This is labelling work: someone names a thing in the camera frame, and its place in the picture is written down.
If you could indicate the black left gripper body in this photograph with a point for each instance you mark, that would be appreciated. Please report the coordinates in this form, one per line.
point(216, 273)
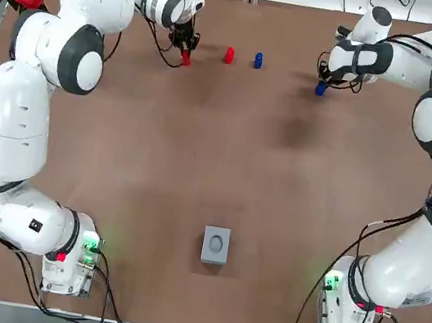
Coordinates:
point(181, 31)

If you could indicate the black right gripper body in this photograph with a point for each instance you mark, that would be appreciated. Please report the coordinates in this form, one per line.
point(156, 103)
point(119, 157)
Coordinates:
point(328, 78)

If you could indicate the small red block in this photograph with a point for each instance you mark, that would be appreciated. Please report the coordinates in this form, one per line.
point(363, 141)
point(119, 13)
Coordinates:
point(229, 55)
point(186, 59)

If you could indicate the small blue block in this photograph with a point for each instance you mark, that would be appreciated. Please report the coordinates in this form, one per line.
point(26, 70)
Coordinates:
point(258, 60)
point(320, 89)

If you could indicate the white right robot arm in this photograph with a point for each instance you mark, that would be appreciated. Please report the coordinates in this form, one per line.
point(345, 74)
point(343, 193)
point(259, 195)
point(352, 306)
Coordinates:
point(402, 263)

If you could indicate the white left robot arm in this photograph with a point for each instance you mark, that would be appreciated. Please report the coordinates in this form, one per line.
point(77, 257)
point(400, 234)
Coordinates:
point(20, 116)

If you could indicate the grey cube with round hole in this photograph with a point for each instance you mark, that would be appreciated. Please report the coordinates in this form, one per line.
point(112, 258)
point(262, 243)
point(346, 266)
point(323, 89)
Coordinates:
point(216, 244)

